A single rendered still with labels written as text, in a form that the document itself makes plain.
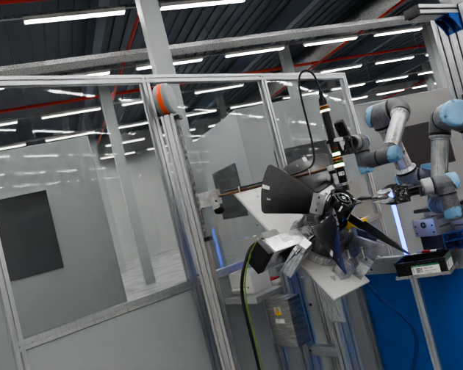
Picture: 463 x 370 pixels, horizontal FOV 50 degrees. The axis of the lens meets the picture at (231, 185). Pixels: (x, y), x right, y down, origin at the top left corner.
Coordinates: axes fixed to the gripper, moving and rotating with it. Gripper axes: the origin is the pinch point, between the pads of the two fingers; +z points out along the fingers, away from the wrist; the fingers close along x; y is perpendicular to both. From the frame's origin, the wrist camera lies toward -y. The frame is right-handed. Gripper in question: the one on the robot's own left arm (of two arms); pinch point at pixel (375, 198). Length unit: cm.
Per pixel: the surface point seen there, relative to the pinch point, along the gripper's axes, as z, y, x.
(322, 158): 17.8, -11.3, -23.0
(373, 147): -36, -374, 0
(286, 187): 34.8, 20.4, -16.7
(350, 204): 11.1, 17.0, -2.8
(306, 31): -4, -850, -240
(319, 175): 21.3, -1.8, -16.1
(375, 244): 4.9, 4.7, 19.1
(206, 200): 75, 3, -19
